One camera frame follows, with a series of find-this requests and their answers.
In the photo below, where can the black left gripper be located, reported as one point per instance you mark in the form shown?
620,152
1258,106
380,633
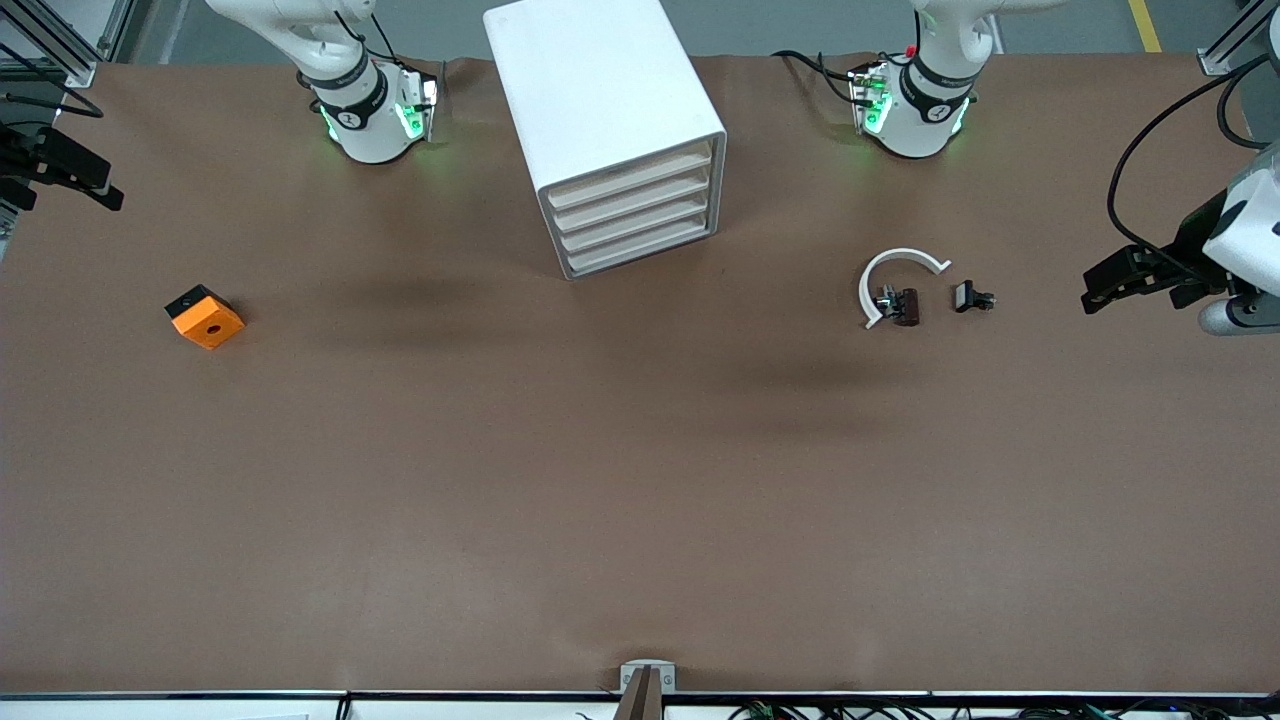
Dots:
1193,238

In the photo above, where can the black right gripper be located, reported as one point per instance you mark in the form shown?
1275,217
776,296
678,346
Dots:
40,158

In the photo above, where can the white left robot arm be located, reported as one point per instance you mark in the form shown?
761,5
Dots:
920,130

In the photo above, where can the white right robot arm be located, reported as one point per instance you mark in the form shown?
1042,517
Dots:
370,135

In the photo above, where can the small black clip part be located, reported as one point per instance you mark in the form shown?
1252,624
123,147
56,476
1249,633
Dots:
966,296

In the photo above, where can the orange and black block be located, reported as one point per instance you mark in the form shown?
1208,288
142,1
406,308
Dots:
208,325

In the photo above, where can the small brown black component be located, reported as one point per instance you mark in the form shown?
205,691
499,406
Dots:
905,305

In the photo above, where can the black table edge bar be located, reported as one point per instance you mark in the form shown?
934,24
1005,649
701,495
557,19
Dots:
200,694

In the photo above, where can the grey metal bracket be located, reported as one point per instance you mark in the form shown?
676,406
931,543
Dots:
647,680

